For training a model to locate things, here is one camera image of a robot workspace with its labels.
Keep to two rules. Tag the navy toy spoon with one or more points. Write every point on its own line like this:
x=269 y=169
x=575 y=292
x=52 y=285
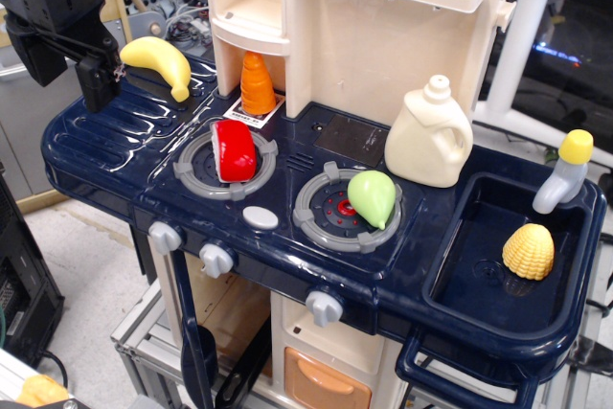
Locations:
x=198 y=353

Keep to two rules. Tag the cream toy kitchen shelf unit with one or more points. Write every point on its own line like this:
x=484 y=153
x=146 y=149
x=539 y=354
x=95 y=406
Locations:
x=353 y=57

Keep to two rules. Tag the grey stove burner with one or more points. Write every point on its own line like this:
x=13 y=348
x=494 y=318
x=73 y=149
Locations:
x=324 y=213
x=196 y=169

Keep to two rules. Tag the orange toy drawer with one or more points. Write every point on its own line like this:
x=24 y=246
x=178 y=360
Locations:
x=316 y=385

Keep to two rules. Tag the white pvc pipe frame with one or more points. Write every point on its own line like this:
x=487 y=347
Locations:
x=505 y=70

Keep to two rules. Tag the grey oval button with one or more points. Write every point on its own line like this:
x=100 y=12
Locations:
x=260 y=218

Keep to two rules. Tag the grey right stove burner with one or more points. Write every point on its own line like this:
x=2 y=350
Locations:
x=324 y=213

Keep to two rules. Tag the black computer case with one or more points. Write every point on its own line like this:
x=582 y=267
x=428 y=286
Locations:
x=31 y=304

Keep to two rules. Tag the green toy pear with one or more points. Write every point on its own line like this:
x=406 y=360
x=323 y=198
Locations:
x=372 y=194

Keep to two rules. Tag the grey right stove knob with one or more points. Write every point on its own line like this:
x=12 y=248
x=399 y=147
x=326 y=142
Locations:
x=324 y=308

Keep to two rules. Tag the navy toy kitchen counter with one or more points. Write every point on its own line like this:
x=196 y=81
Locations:
x=471 y=275

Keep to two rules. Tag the grey stove knob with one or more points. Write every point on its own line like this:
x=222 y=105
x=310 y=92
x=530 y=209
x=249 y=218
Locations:
x=165 y=239
x=324 y=308
x=216 y=260

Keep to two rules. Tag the grey toy faucet yellow cap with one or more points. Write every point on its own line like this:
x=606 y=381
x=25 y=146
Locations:
x=570 y=170

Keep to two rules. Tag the cream detergent bottle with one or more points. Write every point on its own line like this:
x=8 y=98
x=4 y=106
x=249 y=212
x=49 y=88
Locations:
x=431 y=137

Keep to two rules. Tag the black monitor screen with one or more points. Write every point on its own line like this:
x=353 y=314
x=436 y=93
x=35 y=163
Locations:
x=567 y=82

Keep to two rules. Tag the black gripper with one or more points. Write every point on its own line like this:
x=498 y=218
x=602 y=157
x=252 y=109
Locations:
x=45 y=33

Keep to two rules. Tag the orange toy carrot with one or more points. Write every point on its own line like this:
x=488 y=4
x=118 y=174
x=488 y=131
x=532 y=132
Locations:
x=257 y=91

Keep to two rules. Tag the navy towel bar handle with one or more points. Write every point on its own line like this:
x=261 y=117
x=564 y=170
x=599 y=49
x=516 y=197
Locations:
x=456 y=391

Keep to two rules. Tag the aluminium extrusion frame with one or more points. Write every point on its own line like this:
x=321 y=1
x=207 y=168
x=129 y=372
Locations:
x=149 y=342

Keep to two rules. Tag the yellow toy corn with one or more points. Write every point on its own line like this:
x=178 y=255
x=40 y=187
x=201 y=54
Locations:
x=529 y=253

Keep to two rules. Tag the grey middle stove knob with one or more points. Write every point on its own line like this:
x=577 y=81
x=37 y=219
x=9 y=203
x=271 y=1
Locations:
x=216 y=260

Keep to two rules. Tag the yellow toy banana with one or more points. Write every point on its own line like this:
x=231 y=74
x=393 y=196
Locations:
x=154 y=53

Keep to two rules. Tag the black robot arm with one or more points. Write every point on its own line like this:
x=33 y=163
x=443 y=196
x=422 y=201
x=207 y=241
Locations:
x=45 y=33

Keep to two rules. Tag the grey left stove burner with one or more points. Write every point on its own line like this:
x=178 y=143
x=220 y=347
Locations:
x=196 y=169

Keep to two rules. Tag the grey left stove knob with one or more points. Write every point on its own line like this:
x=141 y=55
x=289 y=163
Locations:
x=165 y=239

